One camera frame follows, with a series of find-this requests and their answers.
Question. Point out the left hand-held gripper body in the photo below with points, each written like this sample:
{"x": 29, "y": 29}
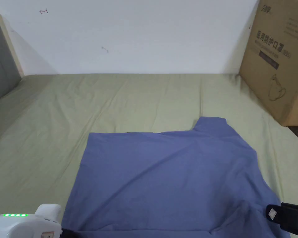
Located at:
{"x": 19, "y": 226}

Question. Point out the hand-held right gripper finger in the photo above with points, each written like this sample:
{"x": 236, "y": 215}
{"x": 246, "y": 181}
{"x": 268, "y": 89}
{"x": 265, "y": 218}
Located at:
{"x": 285, "y": 215}

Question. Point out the blue shirt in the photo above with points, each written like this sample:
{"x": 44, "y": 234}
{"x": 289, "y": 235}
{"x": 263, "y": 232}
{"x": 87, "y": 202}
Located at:
{"x": 164, "y": 178}

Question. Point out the bed with pale green sheet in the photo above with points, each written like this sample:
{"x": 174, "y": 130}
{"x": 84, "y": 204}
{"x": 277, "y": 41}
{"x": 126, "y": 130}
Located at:
{"x": 119, "y": 99}

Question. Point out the brown cardboard carton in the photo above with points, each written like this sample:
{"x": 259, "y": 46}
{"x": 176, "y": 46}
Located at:
{"x": 275, "y": 49}

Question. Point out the grey padded headboard, wooden frame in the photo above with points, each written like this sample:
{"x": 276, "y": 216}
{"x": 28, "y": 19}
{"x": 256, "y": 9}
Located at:
{"x": 1, "y": 57}

